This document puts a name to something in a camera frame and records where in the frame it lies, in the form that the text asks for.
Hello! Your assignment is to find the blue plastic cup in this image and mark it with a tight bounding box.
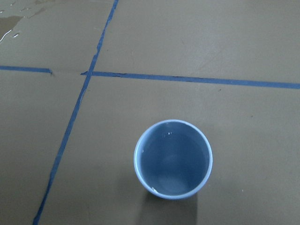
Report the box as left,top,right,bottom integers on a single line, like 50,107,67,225
133,120,213,200

